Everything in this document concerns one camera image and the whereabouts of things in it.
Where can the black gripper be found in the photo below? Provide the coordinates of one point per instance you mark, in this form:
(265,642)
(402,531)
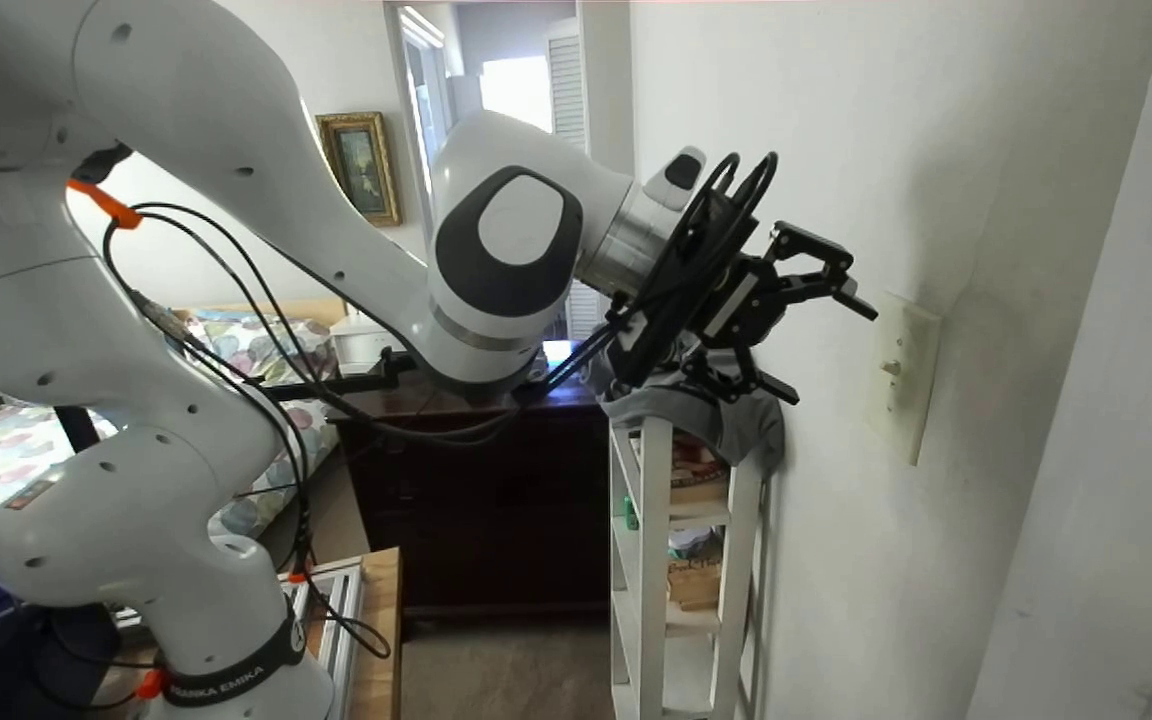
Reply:
(705,300)

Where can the gold framed picture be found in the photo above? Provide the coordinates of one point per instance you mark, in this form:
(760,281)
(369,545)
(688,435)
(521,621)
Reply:
(361,162)

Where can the grey cloth on shelf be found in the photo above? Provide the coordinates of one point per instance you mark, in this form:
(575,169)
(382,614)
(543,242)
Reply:
(732,430)

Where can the white wooden shelf rack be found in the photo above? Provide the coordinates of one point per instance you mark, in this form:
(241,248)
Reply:
(682,531)

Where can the dark wooden dresser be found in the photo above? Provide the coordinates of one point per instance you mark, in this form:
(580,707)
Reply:
(498,515)

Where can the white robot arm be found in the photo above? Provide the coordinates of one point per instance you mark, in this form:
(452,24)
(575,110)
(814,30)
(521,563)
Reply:
(521,216)

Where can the cream wall light switch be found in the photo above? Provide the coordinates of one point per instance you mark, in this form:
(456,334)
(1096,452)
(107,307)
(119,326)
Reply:
(903,373)

